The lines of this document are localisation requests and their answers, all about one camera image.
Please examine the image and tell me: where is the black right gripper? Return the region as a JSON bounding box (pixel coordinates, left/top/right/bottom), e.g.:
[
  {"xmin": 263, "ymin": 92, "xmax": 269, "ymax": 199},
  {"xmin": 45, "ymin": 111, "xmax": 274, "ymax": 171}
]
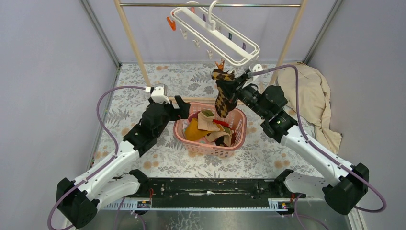
[{"xmin": 216, "ymin": 72, "xmax": 269, "ymax": 119}]

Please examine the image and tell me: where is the brown argyle sock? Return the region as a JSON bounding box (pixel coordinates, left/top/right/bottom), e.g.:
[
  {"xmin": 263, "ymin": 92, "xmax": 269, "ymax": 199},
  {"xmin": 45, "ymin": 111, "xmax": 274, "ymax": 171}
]
[{"xmin": 211, "ymin": 69, "xmax": 237, "ymax": 118}]

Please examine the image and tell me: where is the mustard yellow sock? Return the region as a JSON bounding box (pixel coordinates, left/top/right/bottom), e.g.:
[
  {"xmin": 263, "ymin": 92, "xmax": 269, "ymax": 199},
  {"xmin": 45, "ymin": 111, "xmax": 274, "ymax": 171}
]
[{"xmin": 184, "ymin": 118, "xmax": 211, "ymax": 141}]

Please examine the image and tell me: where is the red snowflake sock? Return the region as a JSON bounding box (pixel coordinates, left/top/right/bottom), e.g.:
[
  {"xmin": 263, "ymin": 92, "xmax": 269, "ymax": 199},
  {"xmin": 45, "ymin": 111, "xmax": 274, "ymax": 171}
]
[{"xmin": 213, "ymin": 119, "xmax": 230, "ymax": 128}]

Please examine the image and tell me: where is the wooden clothes rack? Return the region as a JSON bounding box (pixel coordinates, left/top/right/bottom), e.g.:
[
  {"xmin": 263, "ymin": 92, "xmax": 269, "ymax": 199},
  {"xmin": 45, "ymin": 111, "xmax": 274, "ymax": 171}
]
[{"xmin": 113, "ymin": 0, "xmax": 309, "ymax": 105}]

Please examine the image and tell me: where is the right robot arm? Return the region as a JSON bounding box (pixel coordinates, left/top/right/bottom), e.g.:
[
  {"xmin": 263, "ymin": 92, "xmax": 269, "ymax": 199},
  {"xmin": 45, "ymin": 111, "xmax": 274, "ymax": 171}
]
[{"xmin": 216, "ymin": 73, "xmax": 369, "ymax": 215}]

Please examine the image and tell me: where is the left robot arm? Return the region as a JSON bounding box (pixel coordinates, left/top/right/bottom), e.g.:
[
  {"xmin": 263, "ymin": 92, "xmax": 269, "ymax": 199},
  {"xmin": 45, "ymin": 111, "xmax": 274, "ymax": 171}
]
[{"xmin": 56, "ymin": 96, "xmax": 191, "ymax": 229}]

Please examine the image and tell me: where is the white plastic clip hanger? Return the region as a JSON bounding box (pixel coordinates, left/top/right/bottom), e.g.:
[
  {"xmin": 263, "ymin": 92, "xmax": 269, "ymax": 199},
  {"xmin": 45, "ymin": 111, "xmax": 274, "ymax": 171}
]
[{"xmin": 169, "ymin": 0, "xmax": 260, "ymax": 67}]

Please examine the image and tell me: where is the orange clothes peg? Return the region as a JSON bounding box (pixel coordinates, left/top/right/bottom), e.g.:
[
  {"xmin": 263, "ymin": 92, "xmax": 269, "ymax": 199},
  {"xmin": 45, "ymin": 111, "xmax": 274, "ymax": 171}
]
[{"xmin": 166, "ymin": 17, "xmax": 176, "ymax": 31}]

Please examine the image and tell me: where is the beige cloth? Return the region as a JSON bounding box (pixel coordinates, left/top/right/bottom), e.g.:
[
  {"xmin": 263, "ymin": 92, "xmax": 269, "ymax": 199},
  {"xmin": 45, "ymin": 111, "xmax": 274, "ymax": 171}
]
[{"xmin": 277, "ymin": 63, "xmax": 342, "ymax": 154}]

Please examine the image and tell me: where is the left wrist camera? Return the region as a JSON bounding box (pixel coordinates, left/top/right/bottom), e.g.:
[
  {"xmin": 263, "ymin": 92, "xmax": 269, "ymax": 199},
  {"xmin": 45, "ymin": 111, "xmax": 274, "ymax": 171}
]
[{"xmin": 144, "ymin": 84, "xmax": 170, "ymax": 104}]

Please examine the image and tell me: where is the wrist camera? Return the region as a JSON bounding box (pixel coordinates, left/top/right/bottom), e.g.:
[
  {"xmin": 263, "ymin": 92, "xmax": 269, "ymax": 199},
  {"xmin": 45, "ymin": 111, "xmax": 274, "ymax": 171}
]
[
  {"xmin": 243, "ymin": 63, "xmax": 263, "ymax": 88},
  {"xmin": 144, "ymin": 84, "xmax": 170, "ymax": 104}
]

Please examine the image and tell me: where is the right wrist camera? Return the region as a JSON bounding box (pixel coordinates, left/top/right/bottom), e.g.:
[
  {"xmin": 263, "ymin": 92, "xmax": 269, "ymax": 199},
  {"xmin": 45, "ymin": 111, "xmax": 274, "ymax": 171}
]
[{"xmin": 243, "ymin": 63, "xmax": 263, "ymax": 88}]

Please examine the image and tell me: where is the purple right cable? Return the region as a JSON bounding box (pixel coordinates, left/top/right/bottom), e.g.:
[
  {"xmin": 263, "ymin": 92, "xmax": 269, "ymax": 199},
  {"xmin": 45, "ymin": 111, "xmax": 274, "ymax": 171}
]
[{"xmin": 253, "ymin": 64, "xmax": 388, "ymax": 230}]

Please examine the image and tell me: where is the purple cable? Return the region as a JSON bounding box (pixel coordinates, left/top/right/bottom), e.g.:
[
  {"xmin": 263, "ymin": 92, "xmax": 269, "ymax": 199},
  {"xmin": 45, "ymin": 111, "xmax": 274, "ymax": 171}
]
[
  {"xmin": 253, "ymin": 64, "xmax": 388, "ymax": 230},
  {"xmin": 46, "ymin": 85, "xmax": 148, "ymax": 230}
]

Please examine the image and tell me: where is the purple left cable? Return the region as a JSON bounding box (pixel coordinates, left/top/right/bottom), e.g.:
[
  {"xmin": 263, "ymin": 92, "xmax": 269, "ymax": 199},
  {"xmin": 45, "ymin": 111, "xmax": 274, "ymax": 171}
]
[{"xmin": 46, "ymin": 85, "xmax": 148, "ymax": 230}]

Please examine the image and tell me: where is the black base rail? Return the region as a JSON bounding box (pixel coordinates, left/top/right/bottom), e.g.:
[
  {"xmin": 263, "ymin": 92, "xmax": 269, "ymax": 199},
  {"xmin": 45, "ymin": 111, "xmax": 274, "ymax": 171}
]
[{"xmin": 128, "ymin": 178, "xmax": 299, "ymax": 210}]

